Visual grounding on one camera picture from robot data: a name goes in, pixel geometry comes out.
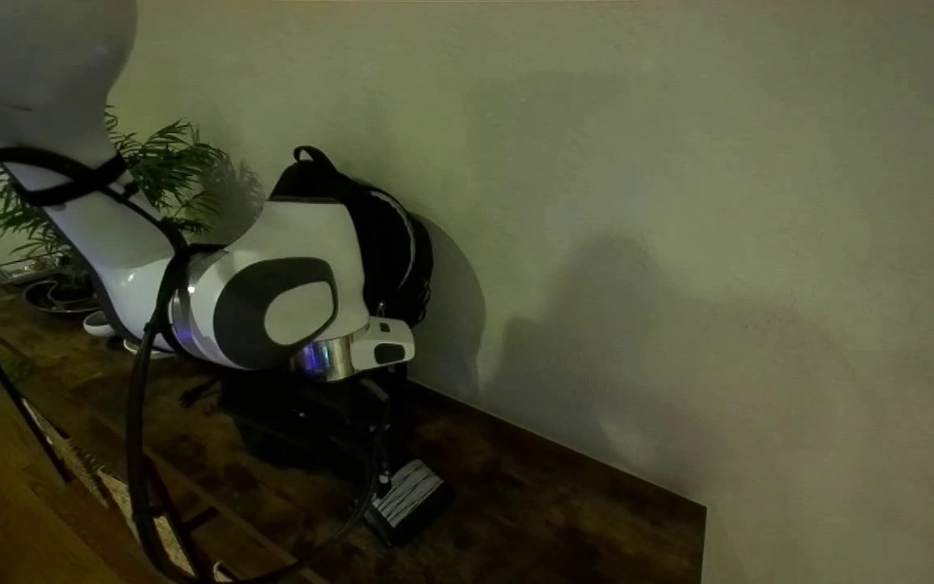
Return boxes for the white pot saucer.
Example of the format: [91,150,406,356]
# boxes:
[119,330,182,365]

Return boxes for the small white dish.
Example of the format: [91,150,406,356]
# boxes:
[80,309,119,340]

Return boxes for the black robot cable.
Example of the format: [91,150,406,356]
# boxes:
[0,144,396,584]

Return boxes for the dark round saucer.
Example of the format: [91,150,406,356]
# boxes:
[19,273,100,319]

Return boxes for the green palm houseplant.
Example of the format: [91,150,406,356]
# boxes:
[0,112,234,286]

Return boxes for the rustic wooden sideboard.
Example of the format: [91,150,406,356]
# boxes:
[0,267,710,584]

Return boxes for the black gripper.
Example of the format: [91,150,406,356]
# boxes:
[300,367,416,509]

